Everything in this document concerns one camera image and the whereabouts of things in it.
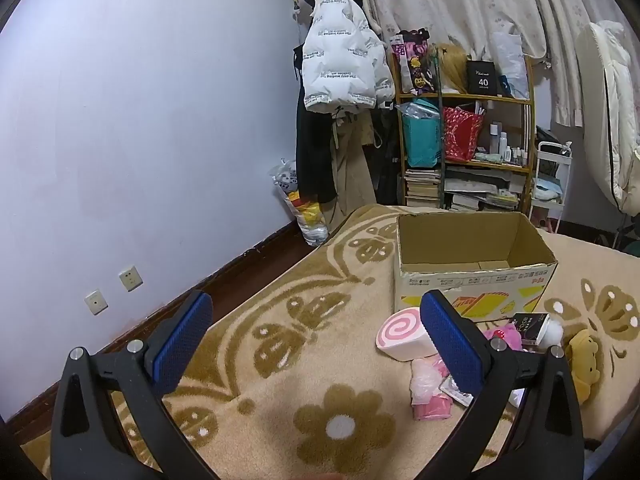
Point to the blonde wig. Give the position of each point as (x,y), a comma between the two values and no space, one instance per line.
(452,67)

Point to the black tissue pack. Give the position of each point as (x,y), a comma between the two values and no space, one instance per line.
(530,327)

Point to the beige trousers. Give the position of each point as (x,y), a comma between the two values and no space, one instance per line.
(352,170)

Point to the small white packet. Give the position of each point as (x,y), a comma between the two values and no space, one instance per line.
(457,392)

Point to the stack of books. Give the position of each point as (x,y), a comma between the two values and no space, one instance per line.
(422,187)

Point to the yellow bear plush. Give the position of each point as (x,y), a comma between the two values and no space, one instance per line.
(582,360)

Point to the clear plastic bag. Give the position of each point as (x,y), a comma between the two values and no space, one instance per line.
(510,55)

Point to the row of cosmetic bottles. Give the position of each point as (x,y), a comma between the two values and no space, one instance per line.
(505,152)

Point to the purple printed bag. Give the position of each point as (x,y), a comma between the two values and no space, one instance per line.
(415,67)

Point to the black gift box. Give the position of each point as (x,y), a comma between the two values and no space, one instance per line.
(482,80)

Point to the red patterned bag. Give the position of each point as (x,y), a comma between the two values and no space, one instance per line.
(462,135)

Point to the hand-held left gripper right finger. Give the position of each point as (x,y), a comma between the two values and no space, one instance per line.
(450,345)

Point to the white puffer jacket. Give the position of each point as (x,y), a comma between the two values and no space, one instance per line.
(340,60)

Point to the white trolley cart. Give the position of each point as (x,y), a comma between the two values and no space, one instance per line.
(539,170)

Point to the black hanging garment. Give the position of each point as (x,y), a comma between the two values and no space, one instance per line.
(387,160)

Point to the floral curtain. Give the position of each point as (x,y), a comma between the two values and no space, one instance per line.
(450,0)

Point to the pink plastic item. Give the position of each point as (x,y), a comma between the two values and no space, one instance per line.
(427,395)

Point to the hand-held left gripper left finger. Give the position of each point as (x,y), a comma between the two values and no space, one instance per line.
(185,340)

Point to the white duvet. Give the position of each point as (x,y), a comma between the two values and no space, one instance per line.
(610,110)

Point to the black coat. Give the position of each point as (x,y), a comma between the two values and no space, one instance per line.
(312,160)

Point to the pink plush toy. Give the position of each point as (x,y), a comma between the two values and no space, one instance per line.
(510,335)

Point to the pink swirl roll plush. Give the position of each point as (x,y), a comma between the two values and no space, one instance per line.
(400,332)

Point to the wooden shelf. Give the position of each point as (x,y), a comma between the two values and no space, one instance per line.
(500,98)

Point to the teal bag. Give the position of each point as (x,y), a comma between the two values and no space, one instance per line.
(420,140)

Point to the printed cardboard box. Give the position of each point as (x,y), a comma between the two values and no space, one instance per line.
(475,280)

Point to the white wall socket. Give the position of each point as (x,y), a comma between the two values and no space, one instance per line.
(95,302)
(130,279)

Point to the pile of papers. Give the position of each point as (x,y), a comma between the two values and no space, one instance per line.
(480,190)

